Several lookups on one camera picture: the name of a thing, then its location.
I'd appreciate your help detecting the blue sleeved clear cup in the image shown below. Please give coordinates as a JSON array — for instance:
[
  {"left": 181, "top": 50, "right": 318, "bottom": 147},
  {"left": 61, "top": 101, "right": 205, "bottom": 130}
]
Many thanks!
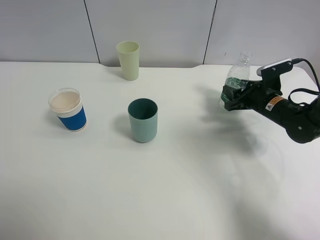
[{"left": 48, "top": 88, "right": 87, "bottom": 132}]

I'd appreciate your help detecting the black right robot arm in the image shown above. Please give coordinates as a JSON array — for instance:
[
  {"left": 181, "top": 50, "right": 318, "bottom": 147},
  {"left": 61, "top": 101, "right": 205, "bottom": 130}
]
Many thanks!
[{"left": 222, "top": 80, "right": 320, "bottom": 144}]

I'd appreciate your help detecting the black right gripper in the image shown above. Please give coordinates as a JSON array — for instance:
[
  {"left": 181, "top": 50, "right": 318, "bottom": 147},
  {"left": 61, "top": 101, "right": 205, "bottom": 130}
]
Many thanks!
[{"left": 221, "top": 80, "right": 284, "bottom": 112}]

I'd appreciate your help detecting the teal plastic cup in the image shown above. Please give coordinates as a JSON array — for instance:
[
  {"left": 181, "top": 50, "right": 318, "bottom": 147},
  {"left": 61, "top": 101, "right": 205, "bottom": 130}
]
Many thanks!
[{"left": 127, "top": 98, "right": 158, "bottom": 143}]

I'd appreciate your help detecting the black right camera cable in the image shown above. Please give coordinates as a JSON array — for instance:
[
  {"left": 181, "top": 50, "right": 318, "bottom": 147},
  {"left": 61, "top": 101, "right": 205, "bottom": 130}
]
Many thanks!
[{"left": 287, "top": 57, "right": 320, "bottom": 106}]

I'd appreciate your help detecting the pale green tall cup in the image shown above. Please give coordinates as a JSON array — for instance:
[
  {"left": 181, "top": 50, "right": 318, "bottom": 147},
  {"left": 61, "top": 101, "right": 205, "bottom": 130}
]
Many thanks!
[{"left": 116, "top": 41, "right": 140, "bottom": 81}]

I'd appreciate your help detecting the clear green label water bottle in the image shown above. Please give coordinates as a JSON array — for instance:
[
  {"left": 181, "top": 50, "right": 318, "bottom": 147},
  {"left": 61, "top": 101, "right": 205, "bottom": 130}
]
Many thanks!
[{"left": 224, "top": 51, "right": 252, "bottom": 93}]

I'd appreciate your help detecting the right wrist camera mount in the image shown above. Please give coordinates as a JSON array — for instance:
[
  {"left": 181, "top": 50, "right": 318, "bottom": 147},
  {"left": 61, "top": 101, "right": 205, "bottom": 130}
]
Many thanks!
[{"left": 256, "top": 58, "right": 293, "bottom": 96}]

